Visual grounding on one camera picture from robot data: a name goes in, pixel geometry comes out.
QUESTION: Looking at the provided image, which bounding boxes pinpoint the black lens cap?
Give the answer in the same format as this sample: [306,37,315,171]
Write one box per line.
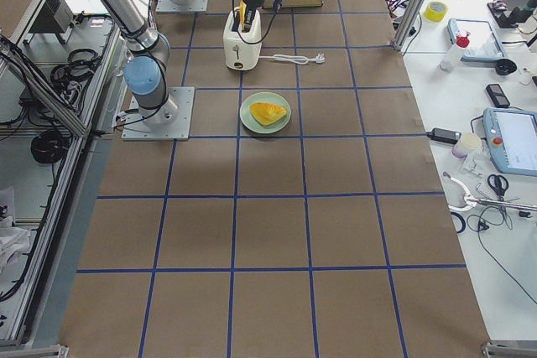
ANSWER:
[494,58,518,76]

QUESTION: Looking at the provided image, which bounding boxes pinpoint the blue teach pendant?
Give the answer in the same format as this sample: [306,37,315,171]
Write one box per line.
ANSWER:
[482,108,536,177]
[447,18,507,63]

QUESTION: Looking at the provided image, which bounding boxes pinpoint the black phone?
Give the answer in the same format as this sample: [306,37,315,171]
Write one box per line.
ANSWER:
[485,84,510,108]

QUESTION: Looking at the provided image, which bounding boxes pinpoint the yellow tape roll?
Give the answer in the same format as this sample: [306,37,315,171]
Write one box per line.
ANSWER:
[423,1,448,23]

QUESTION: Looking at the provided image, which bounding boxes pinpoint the bread slice in toaster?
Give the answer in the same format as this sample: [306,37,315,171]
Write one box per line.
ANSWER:
[238,1,250,32]

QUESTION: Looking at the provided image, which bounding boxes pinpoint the black scissors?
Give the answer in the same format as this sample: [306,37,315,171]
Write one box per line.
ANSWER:
[487,174,509,201]

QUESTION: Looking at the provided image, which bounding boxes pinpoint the green round plate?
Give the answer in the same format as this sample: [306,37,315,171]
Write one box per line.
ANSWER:
[239,91,291,134]

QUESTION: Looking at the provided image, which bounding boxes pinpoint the blue teach pendant near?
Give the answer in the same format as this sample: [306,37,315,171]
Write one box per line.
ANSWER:
[482,108,536,177]

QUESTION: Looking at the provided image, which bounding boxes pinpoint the white two-slot toaster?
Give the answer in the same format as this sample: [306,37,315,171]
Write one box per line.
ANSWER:
[223,7,262,70]

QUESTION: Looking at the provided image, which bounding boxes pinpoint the black power adapter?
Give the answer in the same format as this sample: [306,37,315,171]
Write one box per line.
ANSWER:
[426,127,461,145]

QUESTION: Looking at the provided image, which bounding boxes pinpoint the blue teach pendant far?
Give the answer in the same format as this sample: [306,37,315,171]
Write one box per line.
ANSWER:
[447,18,507,63]

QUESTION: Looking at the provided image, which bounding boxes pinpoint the coiled black cable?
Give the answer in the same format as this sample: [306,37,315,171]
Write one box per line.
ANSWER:
[30,129,69,165]

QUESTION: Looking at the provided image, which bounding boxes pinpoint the golden pastry on plate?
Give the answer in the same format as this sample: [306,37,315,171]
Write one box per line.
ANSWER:
[249,102,287,126]

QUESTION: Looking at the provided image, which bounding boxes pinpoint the red-capped squeeze bottle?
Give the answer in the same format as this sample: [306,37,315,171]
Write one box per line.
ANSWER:
[439,30,470,72]

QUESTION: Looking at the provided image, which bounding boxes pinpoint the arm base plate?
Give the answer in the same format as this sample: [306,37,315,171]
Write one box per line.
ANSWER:
[122,87,195,141]
[156,0,208,14]

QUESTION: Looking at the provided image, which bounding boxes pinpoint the white power cord with plug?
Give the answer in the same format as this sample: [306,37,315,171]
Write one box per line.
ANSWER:
[258,52,327,66]

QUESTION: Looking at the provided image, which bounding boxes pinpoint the white purple jar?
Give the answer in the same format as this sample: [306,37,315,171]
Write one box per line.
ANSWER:
[451,132,482,158]

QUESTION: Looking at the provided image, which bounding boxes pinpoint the grey control box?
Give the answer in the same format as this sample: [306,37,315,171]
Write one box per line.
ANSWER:
[29,0,75,44]

